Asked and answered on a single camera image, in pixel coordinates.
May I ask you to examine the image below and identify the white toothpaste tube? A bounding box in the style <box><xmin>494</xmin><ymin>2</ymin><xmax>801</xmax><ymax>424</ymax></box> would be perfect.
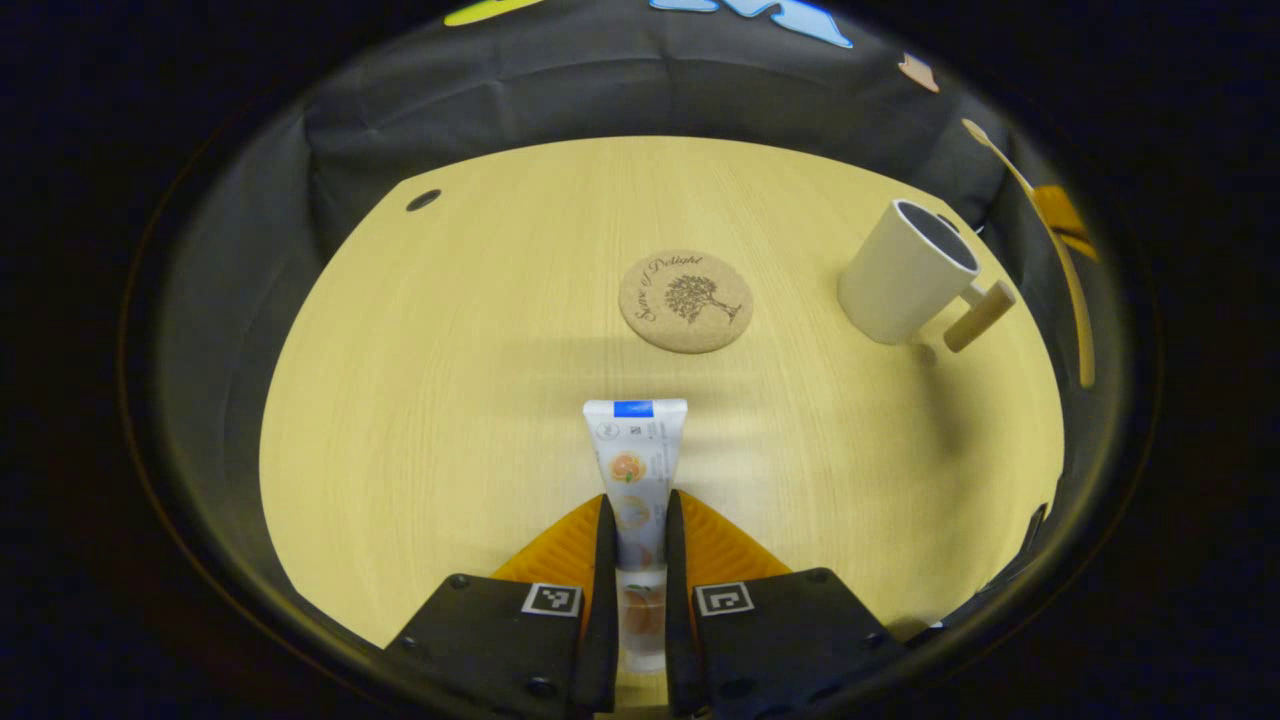
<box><xmin>583</xmin><ymin>398</ymin><xmax>689</xmax><ymax>673</ymax></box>

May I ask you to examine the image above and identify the white cup with wooden handle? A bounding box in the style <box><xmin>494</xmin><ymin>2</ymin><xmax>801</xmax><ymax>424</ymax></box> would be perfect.
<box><xmin>837</xmin><ymin>198</ymin><xmax>1018</xmax><ymax>354</ymax></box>

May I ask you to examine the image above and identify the black backdrop cloth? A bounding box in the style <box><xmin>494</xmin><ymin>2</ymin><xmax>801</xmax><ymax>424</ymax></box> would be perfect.
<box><xmin>140</xmin><ymin>0</ymin><xmax>1111</xmax><ymax>641</ymax></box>

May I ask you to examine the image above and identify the round cork coaster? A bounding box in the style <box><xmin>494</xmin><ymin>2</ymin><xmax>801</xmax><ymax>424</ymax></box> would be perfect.
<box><xmin>618</xmin><ymin>249</ymin><xmax>754</xmax><ymax>355</ymax></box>

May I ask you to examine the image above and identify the wooden toothbrush with white bristles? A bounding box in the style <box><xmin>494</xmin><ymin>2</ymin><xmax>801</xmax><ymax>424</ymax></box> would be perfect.
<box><xmin>962</xmin><ymin>118</ymin><xmax>1097</xmax><ymax>389</ymax></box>

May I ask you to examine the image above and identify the light wooden desktop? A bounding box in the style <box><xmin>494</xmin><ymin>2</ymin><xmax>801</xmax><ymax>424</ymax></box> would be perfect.
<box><xmin>258</xmin><ymin>135</ymin><xmax>1066</xmax><ymax>711</ymax></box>

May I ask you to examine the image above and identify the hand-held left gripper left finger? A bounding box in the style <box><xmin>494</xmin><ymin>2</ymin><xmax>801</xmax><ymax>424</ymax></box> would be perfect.
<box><xmin>385</xmin><ymin>492</ymin><xmax>621</xmax><ymax>720</ymax></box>

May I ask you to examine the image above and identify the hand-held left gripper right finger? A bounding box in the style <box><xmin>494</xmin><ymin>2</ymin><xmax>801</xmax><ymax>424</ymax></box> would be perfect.
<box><xmin>665</xmin><ymin>488</ymin><xmax>909</xmax><ymax>720</ymax></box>

